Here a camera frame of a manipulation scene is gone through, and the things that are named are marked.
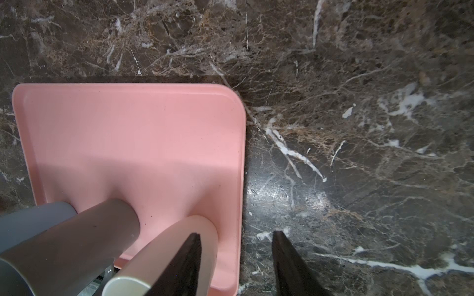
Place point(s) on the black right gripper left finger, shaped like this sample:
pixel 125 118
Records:
pixel 180 277

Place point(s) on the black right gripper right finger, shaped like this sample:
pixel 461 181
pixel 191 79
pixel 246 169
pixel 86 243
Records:
pixel 293 277

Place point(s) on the white mug pink handle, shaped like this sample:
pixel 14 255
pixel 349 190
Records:
pixel 144 269

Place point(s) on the grey mug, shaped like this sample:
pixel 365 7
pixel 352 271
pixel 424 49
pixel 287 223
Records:
pixel 64 259

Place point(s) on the white mug blue handle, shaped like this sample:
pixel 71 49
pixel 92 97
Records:
pixel 24 224

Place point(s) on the pink tray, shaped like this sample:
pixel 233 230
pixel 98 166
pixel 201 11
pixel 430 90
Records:
pixel 170 150

